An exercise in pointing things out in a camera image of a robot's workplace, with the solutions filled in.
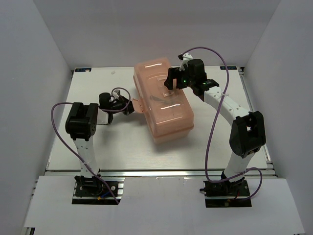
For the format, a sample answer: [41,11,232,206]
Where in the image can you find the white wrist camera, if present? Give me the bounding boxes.
[112,89,121,99]
[178,52,193,71]

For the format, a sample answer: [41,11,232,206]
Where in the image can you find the pink plastic toolbox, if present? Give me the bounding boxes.
[132,57,194,143]

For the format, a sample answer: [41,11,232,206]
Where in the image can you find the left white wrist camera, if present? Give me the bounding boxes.
[112,89,121,99]

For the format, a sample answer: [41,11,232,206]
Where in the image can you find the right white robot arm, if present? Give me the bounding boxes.
[164,53,266,195]

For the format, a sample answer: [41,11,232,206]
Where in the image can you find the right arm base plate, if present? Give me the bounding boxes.
[200,179,252,208]

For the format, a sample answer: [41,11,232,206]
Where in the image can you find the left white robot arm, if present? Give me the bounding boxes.
[65,88,134,178]

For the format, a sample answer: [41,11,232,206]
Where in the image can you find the white front cover board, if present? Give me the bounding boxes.
[24,176,304,235]

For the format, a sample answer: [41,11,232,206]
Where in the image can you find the blue label right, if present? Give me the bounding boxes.
[220,66,237,70]

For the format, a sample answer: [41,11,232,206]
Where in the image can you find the blue label left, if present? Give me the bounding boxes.
[75,68,91,72]

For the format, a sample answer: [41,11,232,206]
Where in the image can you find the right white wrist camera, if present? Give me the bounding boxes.
[178,52,193,71]

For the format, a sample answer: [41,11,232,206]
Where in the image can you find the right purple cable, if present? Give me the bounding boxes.
[179,46,264,202]

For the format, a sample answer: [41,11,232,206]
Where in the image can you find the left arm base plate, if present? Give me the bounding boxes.
[72,176,124,205]

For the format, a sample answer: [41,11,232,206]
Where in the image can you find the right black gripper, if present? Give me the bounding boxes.
[163,67,194,91]

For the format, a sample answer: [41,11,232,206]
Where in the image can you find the aluminium table edge rail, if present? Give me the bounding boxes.
[45,168,277,179]

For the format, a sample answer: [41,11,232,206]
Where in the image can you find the blue label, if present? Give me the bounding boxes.
[75,68,91,72]
[220,66,237,70]

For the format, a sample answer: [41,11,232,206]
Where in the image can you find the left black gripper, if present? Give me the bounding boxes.
[110,95,143,115]

